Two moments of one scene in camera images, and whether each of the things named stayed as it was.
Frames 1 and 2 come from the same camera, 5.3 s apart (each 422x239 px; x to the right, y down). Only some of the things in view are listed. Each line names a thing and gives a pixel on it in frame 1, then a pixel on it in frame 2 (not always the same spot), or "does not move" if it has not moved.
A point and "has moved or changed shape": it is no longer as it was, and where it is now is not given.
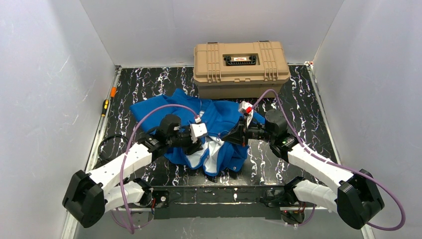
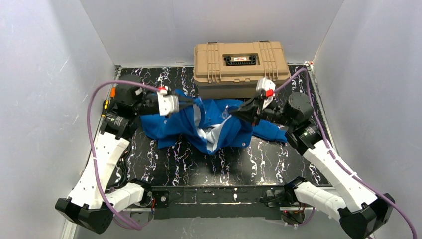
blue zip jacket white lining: x=217 y=156 has moved or changed shape
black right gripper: x=245 y=134 → x=258 y=109
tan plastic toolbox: x=240 y=69 does not move
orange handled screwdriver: x=113 y=91 does not move
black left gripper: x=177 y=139 → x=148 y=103
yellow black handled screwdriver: x=105 y=107 does not move
